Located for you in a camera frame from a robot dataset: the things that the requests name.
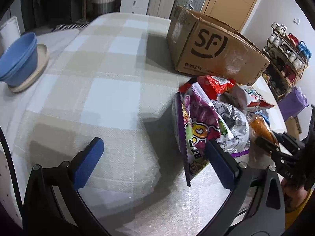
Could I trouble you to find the bread roll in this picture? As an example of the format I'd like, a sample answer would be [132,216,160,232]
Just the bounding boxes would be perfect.
[247,113,279,146]

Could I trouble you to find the silver grey snack bag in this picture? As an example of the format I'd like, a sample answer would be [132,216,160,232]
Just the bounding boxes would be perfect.
[212,101,250,158]

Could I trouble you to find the purple candy bag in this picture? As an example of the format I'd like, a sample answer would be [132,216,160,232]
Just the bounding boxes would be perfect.
[172,83,233,186]

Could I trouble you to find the red small snack pack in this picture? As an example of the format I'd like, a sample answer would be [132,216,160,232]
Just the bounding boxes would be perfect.
[178,75,236,100]

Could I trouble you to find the person right hand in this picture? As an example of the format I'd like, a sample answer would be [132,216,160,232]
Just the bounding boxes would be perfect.
[281,178,312,213]

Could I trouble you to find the shoe rack with shoes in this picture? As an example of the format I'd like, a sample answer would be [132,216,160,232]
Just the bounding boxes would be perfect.
[262,22,311,102]

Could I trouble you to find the checked tablecloth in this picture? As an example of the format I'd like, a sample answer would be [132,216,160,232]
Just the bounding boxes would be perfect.
[1,13,229,235]

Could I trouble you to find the beige plate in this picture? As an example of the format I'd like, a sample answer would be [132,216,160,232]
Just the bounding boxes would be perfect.
[8,44,50,93]

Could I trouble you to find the SF cardboard box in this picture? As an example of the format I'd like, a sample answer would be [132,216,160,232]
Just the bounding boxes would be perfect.
[167,5,270,86]

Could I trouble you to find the blue stacked bowls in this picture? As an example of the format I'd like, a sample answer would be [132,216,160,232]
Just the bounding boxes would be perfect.
[1,32,38,87]

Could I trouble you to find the wooden door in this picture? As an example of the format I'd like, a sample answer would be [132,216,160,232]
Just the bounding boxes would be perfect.
[201,0,257,31]

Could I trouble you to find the white trash bin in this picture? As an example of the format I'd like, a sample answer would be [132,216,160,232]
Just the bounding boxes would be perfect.
[1,16,21,48]

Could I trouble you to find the woven laundry basket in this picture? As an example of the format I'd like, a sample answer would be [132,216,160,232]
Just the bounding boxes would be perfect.
[92,0,115,16]

